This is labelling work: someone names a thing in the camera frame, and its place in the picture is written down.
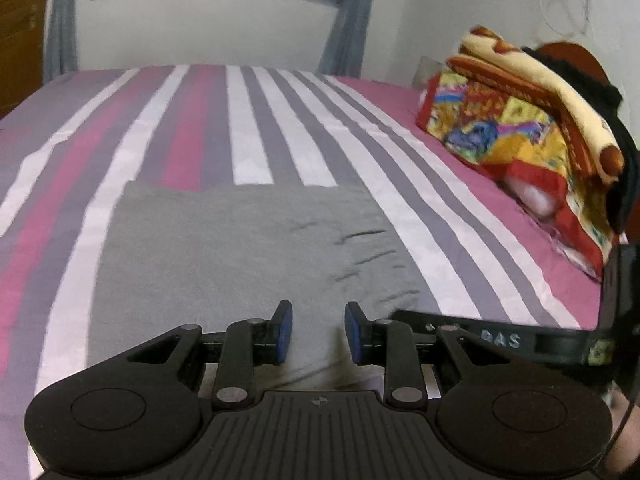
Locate striped pink grey bed sheet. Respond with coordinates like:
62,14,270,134
0,62,617,480

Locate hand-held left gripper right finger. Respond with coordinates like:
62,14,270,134
344,301,527,409

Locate brown wooden door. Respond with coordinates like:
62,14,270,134
0,0,54,117

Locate person's right forearm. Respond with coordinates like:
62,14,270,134
606,389,640,478

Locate colourful patchwork pillow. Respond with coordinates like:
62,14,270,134
415,67,622,282

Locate grey curtain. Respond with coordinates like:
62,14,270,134
319,0,377,79
42,0,79,82

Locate reddish brown headboard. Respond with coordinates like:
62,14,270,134
537,41,609,92

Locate grey pants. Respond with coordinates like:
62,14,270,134
87,180,442,397

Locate white pillow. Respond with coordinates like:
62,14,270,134
504,175,562,222

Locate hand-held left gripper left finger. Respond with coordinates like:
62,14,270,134
114,300,294,409

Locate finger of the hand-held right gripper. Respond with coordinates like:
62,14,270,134
389,308,432,332

